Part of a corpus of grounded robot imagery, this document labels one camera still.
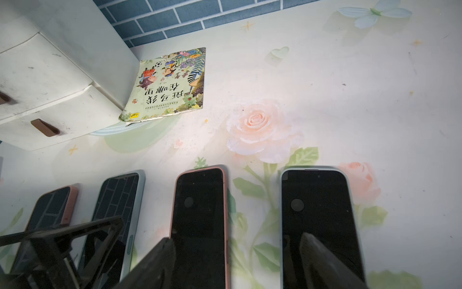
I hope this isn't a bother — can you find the phone pink case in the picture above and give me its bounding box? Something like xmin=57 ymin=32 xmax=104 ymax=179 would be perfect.
xmin=10 ymin=186 xmax=79 ymax=274
xmin=170 ymin=166 xmax=231 ymax=289

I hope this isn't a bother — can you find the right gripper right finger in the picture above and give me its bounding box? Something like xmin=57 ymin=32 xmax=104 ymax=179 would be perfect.
xmin=299 ymin=232 xmax=367 ymax=289

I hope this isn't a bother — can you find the white three-drawer cabinet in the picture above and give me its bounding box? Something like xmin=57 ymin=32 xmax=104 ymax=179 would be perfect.
xmin=1 ymin=1 xmax=139 ymax=151

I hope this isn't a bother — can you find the phone green case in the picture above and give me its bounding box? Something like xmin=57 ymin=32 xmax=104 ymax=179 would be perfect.
xmin=87 ymin=170 xmax=146 ymax=289
xmin=280 ymin=166 xmax=366 ymax=289

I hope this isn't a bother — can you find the green picture book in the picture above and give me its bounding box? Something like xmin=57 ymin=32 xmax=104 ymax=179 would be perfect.
xmin=119 ymin=48 xmax=206 ymax=125

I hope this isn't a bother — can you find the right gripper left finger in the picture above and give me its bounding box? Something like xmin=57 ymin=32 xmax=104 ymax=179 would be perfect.
xmin=114 ymin=237 xmax=176 ymax=289

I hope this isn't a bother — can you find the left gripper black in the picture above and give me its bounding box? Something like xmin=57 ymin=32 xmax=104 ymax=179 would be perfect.
xmin=1 ymin=216 xmax=124 ymax=289

